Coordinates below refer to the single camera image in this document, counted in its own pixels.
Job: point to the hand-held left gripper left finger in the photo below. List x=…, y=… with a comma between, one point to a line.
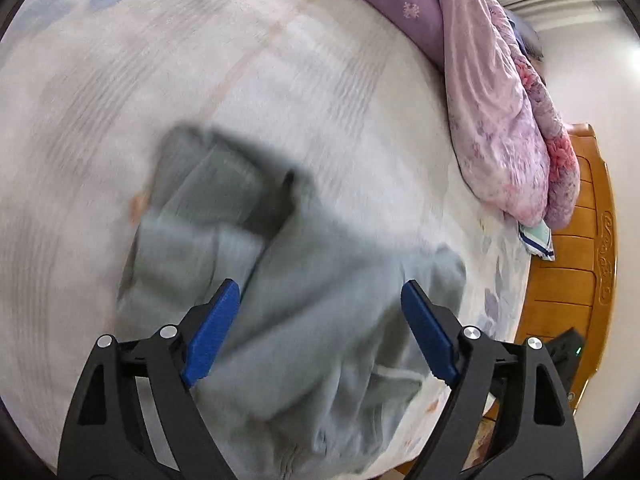
x=212, y=330

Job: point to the wooden bed frame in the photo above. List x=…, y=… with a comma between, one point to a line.
x=575, y=280

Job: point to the pink floral quilt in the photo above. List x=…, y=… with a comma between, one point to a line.
x=495, y=110

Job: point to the white blue striped cloth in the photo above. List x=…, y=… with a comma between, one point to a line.
x=537, y=240

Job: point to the white patterned bed sheet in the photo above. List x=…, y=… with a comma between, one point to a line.
x=250, y=85

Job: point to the purple pillow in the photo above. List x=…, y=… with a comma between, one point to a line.
x=400, y=5

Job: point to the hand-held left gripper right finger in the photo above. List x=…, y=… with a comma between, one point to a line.
x=429, y=327

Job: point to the grey sweatshirt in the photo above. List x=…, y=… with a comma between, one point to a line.
x=310, y=310

